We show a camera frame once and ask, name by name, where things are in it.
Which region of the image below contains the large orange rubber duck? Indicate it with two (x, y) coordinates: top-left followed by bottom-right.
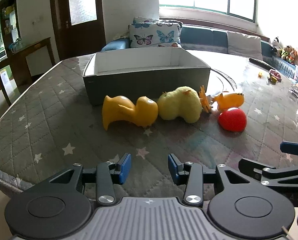
(102, 95), (159, 131)

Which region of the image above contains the black and white plush toy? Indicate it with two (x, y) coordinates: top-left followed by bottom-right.
(271, 37), (282, 53)

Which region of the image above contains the blue sofa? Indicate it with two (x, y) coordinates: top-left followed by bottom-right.
(101, 17), (297, 78)

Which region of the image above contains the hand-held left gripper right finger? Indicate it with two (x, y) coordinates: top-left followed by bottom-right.
(168, 153), (252, 208)

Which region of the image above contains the grey star quilted table cover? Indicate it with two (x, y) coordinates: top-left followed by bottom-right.
(0, 50), (298, 198)

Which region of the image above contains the small orange duck toy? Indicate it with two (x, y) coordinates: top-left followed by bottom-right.
(213, 92), (245, 111)

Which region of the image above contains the yellow plush duck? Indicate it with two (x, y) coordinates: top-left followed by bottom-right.
(157, 85), (213, 123)

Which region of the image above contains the black remote control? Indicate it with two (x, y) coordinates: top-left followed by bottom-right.
(249, 57), (272, 71)

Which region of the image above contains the white cushion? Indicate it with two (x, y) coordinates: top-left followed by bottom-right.
(226, 31), (264, 61)

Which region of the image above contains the red ball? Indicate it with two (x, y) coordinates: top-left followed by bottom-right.
(218, 107), (247, 133)

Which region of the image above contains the large butterfly print pillow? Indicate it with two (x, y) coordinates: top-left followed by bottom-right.
(128, 21), (183, 48)

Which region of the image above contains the dark wooden side cabinet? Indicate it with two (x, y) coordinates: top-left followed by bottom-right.
(12, 37), (57, 86)

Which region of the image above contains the grey cardboard box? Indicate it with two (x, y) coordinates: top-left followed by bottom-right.
(82, 48), (212, 106)

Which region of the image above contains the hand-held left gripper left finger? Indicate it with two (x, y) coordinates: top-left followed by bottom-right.
(49, 152), (132, 207)

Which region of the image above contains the small butterfly print pillow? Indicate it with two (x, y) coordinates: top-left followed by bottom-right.
(133, 17), (160, 24)

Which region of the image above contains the dark wooden door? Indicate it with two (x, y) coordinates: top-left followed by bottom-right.
(49, 0), (107, 61)

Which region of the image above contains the green and yellow plush toy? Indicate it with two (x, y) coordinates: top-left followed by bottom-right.
(280, 46), (292, 60)

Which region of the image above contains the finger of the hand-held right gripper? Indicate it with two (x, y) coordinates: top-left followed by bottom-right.
(280, 141), (298, 158)
(238, 158), (298, 188)

